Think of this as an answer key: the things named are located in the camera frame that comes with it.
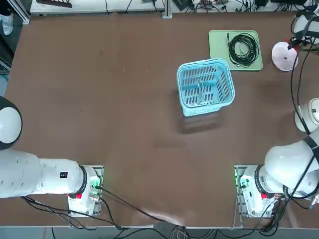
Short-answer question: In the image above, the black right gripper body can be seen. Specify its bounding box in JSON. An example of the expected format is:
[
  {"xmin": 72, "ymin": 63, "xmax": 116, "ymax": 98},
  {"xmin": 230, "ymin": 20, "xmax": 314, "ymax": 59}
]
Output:
[{"xmin": 294, "ymin": 35, "xmax": 309, "ymax": 47}]

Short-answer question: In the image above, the pink round plate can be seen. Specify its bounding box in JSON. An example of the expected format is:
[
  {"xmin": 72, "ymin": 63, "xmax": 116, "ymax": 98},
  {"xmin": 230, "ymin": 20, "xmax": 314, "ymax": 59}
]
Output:
[{"xmin": 271, "ymin": 41, "xmax": 299, "ymax": 72}]

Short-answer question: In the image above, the green plastic tray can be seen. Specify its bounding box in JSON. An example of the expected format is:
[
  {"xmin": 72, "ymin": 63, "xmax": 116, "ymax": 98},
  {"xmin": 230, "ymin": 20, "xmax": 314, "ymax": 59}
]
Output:
[{"xmin": 208, "ymin": 29, "xmax": 264, "ymax": 72}]

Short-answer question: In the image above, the blue slotted plastic basket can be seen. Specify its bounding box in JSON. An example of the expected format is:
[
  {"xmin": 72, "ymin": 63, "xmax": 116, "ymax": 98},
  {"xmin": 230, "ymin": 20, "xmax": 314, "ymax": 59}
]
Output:
[{"xmin": 176, "ymin": 58, "xmax": 236, "ymax": 117}]

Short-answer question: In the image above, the black box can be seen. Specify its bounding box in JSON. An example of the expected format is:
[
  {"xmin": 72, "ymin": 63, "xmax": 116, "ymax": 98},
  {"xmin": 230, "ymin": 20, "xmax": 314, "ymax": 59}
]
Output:
[{"xmin": 270, "ymin": 0, "xmax": 308, "ymax": 5}]

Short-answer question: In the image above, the white cylindrical device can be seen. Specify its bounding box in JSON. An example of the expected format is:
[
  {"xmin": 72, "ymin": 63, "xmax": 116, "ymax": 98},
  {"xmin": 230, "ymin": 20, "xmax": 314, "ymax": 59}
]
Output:
[{"xmin": 294, "ymin": 98, "xmax": 319, "ymax": 133}]

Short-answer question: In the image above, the power strip with red switches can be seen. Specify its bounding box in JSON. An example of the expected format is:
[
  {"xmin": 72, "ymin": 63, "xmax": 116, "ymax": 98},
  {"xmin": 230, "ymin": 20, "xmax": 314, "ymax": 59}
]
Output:
[{"xmin": 198, "ymin": 0, "xmax": 229, "ymax": 6}]

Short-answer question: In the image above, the dark power adapter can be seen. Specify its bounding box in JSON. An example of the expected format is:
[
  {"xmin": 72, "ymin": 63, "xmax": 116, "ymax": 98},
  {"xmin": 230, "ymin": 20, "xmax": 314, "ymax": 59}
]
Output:
[{"xmin": 172, "ymin": 0, "xmax": 194, "ymax": 11}]

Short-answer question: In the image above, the white bench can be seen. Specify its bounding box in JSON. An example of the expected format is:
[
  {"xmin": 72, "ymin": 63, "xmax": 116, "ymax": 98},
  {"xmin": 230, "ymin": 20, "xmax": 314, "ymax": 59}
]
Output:
[{"xmin": 29, "ymin": 0, "xmax": 166, "ymax": 14}]

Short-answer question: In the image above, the dark brown wooden rack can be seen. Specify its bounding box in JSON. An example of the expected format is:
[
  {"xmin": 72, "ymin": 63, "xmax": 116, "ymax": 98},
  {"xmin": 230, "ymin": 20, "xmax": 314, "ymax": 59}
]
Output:
[{"xmin": 36, "ymin": 0, "xmax": 73, "ymax": 8}]

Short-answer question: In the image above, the person's foot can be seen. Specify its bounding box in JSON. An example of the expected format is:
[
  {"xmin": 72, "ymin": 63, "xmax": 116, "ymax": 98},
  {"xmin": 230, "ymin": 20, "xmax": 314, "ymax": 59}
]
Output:
[{"xmin": 0, "ymin": 13, "xmax": 15, "ymax": 36}]

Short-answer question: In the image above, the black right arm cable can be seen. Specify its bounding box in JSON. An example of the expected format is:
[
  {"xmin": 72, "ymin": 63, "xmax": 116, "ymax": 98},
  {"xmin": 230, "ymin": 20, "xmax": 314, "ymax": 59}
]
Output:
[{"xmin": 283, "ymin": 18, "xmax": 319, "ymax": 210}]

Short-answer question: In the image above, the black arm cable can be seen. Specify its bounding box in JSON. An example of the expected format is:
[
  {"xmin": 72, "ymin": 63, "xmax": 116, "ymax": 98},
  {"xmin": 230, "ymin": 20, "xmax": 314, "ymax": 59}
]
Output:
[
  {"xmin": 96, "ymin": 185, "xmax": 185, "ymax": 228},
  {"xmin": 283, "ymin": 18, "xmax": 319, "ymax": 210}
]

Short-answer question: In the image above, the black coiled cable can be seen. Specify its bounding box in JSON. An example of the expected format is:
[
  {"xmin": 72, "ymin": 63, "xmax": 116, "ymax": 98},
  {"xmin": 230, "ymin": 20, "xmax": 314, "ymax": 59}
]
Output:
[{"xmin": 226, "ymin": 33, "xmax": 260, "ymax": 68}]

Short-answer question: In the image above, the aluminium frame post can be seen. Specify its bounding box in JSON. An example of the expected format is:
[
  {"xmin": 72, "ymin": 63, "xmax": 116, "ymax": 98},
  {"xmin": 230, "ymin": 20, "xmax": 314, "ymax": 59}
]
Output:
[{"xmin": 162, "ymin": 0, "xmax": 173, "ymax": 18}]

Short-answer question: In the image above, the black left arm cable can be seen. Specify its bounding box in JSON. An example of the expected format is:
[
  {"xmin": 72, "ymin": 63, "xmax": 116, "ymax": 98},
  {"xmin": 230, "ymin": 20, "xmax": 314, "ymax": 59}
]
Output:
[{"xmin": 96, "ymin": 185, "xmax": 185, "ymax": 228}]

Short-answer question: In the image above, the aluminium frame profile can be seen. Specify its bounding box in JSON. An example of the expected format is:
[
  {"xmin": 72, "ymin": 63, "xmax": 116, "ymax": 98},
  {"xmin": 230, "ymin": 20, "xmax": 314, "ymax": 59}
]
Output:
[{"xmin": 8, "ymin": 0, "xmax": 31, "ymax": 25}]

